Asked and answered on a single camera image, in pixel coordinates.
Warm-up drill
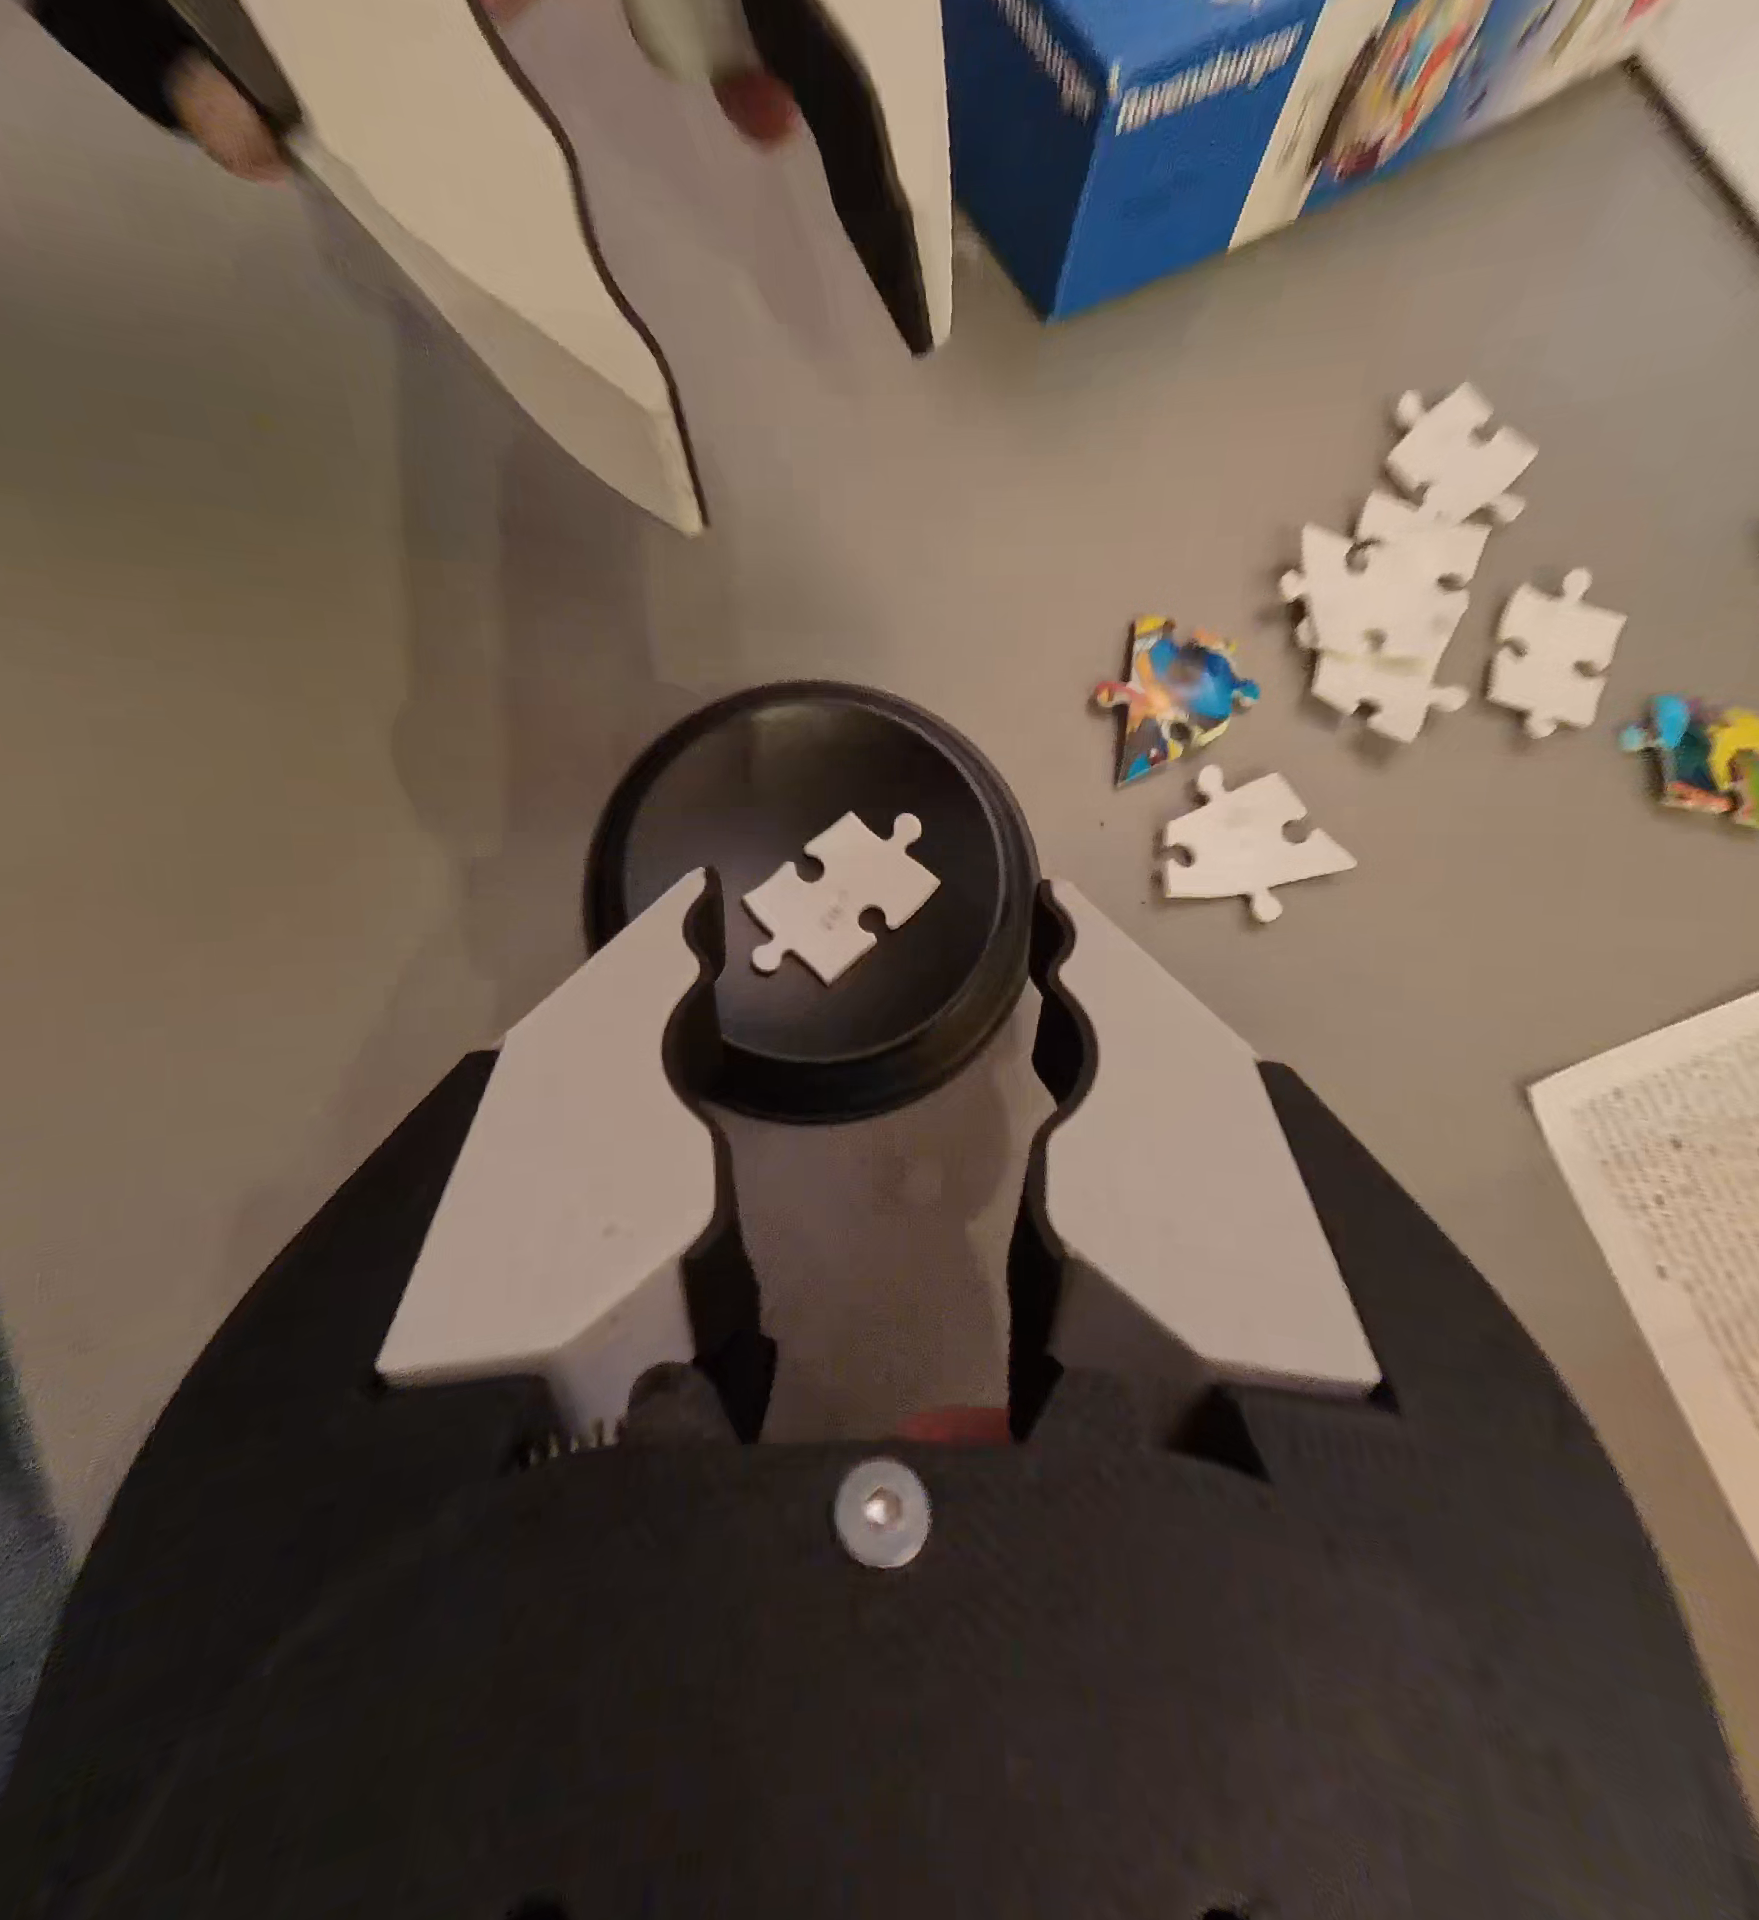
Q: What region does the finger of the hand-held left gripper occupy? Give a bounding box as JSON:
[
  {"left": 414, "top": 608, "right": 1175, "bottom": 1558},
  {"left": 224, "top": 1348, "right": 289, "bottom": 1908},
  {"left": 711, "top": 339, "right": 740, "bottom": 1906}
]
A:
[
  {"left": 633, "top": 0, "right": 960, "bottom": 361},
  {"left": 237, "top": 0, "right": 713, "bottom": 539}
]

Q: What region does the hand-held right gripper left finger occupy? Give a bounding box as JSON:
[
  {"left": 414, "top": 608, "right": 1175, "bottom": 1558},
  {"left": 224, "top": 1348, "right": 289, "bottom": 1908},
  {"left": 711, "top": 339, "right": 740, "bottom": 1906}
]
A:
[{"left": 373, "top": 865, "right": 781, "bottom": 1445}]

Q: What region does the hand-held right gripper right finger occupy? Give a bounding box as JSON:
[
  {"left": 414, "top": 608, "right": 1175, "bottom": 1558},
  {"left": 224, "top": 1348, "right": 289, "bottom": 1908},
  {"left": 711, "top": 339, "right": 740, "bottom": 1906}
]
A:
[{"left": 1007, "top": 878, "right": 1385, "bottom": 1445}]

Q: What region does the small puzzle piece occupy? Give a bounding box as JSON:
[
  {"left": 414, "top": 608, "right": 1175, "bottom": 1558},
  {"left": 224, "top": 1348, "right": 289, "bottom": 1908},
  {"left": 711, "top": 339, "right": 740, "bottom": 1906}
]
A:
[{"left": 740, "top": 808, "right": 944, "bottom": 988}]

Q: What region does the black round ball stand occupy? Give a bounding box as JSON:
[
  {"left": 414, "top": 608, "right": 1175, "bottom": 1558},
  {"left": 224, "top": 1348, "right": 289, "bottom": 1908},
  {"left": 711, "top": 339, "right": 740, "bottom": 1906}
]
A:
[{"left": 583, "top": 684, "right": 1041, "bottom": 1124}]

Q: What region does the group of face-down puzzle pieces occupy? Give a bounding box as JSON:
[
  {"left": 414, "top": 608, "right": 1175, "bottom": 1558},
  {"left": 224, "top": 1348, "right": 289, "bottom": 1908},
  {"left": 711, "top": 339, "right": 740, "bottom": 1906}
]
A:
[{"left": 1279, "top": 382, "right": 1628, "bottom": 745}]

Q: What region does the blue puzzle box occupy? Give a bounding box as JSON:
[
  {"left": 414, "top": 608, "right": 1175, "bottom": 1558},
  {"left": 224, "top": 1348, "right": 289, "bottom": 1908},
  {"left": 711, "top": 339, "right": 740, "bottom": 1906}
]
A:
[{"left": 941, "top": 0, "right": 1675, "bottom": 322}]

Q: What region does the wedge-shaped white puzzle piece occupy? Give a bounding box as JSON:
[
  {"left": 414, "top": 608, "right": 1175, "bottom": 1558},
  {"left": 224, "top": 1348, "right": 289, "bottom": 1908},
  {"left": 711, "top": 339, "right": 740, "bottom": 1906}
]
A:
[{"left": 1158, "top": 766, "right": 1359, "bottom": 924}]

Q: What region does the blue orange puzzle piece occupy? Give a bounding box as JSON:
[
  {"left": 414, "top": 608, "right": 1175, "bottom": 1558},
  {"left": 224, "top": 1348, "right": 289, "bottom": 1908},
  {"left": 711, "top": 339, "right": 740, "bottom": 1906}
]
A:
[{"left": 1091, "top": 614, "right": 1262, "bottom": 791}]

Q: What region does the green yellow puzzle piece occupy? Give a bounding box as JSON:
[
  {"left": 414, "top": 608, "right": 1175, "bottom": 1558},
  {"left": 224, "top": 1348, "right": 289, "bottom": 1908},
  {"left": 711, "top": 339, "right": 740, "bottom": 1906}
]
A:
[{"left": 1618, "top": 694, "right": 1759, "bottom": 834}]

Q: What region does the person's left hand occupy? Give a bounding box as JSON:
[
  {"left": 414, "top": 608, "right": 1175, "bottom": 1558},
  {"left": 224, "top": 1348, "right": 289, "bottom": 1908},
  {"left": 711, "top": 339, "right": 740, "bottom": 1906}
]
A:
[{"left": 164, "top": 58, "right": 300, "bottom": 185}]

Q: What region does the white instruction leaflet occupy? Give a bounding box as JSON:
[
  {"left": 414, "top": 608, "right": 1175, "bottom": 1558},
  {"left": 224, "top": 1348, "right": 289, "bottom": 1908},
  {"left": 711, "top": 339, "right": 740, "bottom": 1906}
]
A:
[{"left": 1528, "top": 959, "right": 1759, "bottom": 1719}]

